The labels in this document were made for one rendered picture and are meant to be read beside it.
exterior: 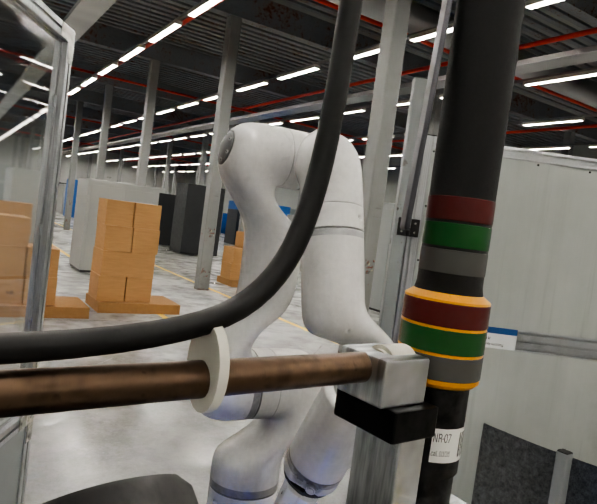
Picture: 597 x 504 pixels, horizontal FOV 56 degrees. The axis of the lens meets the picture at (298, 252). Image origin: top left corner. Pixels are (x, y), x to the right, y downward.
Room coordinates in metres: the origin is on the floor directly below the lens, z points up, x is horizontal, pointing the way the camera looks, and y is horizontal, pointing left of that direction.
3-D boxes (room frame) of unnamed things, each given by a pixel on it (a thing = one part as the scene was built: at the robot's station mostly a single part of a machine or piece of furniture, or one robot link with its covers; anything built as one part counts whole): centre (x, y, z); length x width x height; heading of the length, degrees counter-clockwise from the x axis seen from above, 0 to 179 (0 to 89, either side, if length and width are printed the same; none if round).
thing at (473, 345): (0.29, -0.08, 1.57); 0.04 x 0.04 x 0.01
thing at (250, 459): (0.98, 0.01, 1.27); 0.19 x 0.12 x 0.24; 118
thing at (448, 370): (0.29, -0.08, 1.55); 0.04 x 0.04 x 0.01
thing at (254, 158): (0.95, 0.07, 1.52); 0.16 x 0.12 x 0.50; 118
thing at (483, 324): (0.29, -0.08, 1.58); 0.04 x 0.04 x 0.01
